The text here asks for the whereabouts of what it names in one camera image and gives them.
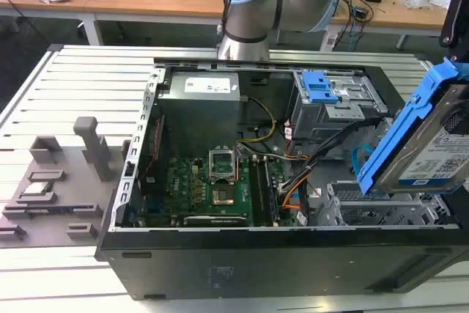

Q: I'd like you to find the silver CPU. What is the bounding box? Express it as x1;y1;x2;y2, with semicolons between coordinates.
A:
21;182;51;197

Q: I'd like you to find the yellow power wire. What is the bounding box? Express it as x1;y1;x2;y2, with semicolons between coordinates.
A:
236;95;278;144

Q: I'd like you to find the grey parts rack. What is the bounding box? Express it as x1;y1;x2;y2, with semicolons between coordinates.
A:
0;116;130;250

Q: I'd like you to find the metal socket cover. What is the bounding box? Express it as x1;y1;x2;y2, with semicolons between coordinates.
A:
207;149;236;184

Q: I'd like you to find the green motherboard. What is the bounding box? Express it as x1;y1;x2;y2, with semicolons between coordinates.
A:
141;146;296;228

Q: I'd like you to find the hard disk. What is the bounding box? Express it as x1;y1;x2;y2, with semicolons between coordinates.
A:
357;56;469;196

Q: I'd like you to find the blue empty disk carrier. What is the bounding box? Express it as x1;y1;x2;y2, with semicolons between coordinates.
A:
301;70;340;105

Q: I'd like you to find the black disk wire bundle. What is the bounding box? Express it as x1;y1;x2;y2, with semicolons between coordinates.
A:
281;122;384;196

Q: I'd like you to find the CPU socket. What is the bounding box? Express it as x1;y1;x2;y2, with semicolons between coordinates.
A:
210;183;236;208

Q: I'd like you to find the black open PC case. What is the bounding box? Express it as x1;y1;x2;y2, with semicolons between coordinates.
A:
94;56;469;301

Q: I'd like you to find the black RAM stick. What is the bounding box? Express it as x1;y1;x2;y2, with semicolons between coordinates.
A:
262;158;278;226

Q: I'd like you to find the silver disk bay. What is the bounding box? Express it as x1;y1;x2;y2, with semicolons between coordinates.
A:
288;69;390;142

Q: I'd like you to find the black graphics card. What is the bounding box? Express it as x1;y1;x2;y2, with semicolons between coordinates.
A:
182;213;251;228

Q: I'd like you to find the grey power supply unit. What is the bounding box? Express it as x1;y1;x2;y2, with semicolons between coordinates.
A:
156;70;242;140

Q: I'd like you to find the orange wire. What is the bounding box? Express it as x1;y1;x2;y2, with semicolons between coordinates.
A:
281;170;313;216

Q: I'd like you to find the blue disk wire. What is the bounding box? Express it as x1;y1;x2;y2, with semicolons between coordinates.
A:
351;144;373;177

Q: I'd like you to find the silver perforated drive cage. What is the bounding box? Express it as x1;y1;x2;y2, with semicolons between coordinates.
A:
306;180;461;228

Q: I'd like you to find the wooden desk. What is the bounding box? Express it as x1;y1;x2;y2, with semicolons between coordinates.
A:
0;0;469;50

